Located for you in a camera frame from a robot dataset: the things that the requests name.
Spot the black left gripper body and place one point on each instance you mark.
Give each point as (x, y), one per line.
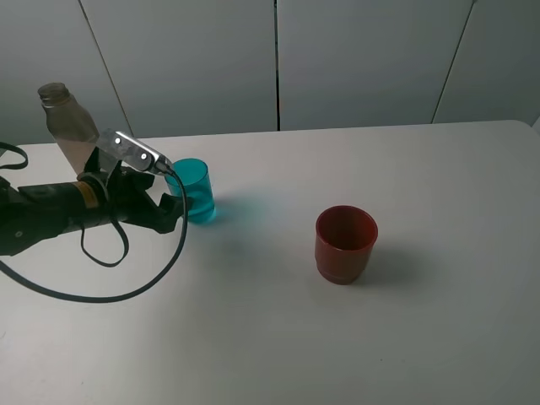
(120, 191)

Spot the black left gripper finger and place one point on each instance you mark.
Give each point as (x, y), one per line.
(167, 213)

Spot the teal translucent cup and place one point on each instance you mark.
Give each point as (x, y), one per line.
(195, 177)

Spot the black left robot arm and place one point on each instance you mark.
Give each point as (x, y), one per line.
(31, 214)

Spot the red plastic cup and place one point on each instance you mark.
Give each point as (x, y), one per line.
(345, 237)

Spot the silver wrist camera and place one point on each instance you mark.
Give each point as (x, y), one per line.
(133, 152)

